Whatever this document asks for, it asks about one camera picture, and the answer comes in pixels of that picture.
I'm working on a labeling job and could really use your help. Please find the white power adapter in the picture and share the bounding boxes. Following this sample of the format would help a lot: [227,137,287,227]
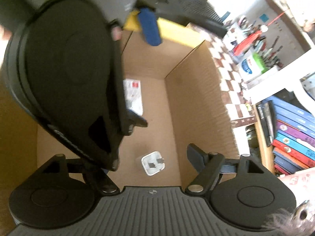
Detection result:
[136,151,166,176]

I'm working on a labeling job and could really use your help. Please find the small white red box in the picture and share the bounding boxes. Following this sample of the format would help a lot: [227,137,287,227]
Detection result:
[123,79,143,116]

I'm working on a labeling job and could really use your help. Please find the wooden chessboard box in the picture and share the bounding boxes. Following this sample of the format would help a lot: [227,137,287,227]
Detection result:
[187,23,257,128]

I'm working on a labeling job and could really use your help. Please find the yellow cardboard box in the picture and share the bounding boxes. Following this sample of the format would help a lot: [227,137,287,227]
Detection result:
[0,9,241,190]

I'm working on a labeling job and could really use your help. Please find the red tassel pen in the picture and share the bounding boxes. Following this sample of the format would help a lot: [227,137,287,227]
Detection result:
[233,10,286,56]

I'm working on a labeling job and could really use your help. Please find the white green-lid jar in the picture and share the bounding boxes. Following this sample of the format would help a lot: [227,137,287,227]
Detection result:
[238,51,268,82]

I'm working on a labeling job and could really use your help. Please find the white bookshelf unit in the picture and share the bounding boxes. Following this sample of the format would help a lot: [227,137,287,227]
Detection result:
[209,0,315,175]

